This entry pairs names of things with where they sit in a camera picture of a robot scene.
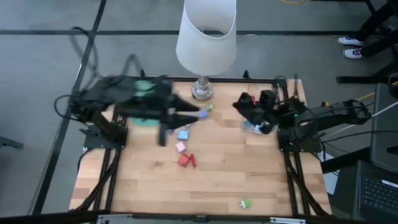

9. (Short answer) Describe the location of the person's shoe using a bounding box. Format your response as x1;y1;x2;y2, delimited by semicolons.
338;36;364;47
343;48;364;59

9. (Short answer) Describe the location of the person's leg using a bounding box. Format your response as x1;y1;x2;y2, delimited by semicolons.
357;0;398;43
360;29;398;58

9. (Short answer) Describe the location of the grey equipment case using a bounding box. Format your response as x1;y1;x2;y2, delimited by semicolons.
369;83;398;174

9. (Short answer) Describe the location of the silver frame bracket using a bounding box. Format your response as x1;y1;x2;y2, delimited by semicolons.
98;213;133;224
269;217;307;224

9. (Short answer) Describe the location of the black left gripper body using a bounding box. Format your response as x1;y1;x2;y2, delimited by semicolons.
114;77;175;128

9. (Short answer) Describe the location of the teal translucent plastic bin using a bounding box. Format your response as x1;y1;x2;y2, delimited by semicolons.
132;80;170;127

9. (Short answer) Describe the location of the yellow power cable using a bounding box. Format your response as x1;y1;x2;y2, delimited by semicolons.
322;92;376;108

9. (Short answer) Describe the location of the black metal table frame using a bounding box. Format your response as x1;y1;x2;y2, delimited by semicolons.
70;68;332;224

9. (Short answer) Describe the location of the black laptop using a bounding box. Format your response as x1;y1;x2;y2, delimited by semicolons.
353;160;398;223

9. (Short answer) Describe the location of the clear plastic bin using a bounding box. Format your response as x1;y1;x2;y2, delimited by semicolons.
241;83;280;134

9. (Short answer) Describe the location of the black chair base leg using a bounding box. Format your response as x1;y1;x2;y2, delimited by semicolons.
0;136;24;150

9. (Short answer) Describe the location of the white cable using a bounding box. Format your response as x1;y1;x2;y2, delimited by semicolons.
323;101;398;141

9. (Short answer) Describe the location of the black desk foot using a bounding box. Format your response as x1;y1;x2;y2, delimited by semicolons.
337;62;398;85

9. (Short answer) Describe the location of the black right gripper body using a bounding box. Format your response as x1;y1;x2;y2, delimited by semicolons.
257;90;282;134

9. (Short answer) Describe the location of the large red wall charger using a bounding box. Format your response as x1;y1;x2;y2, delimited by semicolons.
177;152;191;168

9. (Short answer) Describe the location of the black cable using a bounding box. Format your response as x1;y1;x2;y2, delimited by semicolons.
322;129;398;144

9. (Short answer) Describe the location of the white shade silver table lamp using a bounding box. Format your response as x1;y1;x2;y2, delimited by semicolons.
175;0;237;102

